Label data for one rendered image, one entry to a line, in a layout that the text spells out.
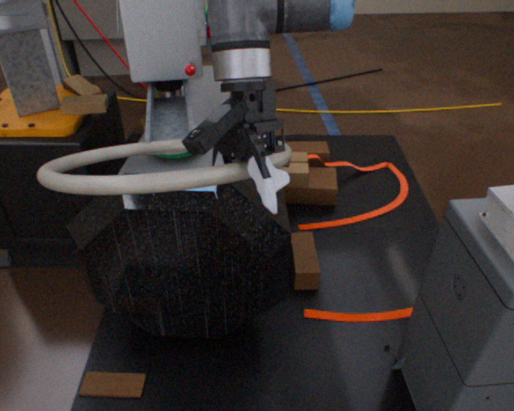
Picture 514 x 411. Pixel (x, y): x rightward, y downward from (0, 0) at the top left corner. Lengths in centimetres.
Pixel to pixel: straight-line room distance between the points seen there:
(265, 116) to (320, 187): 201
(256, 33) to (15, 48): 164
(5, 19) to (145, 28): 86
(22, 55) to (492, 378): 215
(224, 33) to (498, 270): 96
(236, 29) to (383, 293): 182
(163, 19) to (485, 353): 131
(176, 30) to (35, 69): 100
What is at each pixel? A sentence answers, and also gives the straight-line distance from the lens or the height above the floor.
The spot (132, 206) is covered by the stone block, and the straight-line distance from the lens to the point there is 154.
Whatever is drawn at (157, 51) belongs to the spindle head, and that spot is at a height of 125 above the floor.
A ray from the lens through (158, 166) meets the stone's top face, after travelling 158.
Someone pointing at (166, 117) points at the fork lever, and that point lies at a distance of 132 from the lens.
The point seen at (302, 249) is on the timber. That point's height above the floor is 13.
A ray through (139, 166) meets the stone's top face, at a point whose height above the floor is 86.
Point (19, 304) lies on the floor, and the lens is 247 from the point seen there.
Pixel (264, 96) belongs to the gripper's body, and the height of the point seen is 140.
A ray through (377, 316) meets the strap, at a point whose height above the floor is 2.
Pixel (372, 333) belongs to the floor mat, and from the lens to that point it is 215.
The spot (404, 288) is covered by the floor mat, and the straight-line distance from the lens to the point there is 237.
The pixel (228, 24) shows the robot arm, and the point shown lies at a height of 151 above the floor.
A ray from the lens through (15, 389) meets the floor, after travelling 217.
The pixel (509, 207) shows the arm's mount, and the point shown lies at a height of 96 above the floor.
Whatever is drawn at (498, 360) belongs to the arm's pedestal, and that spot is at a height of 56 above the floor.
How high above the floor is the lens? 169
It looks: 38 degrees down
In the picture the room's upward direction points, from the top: straight up
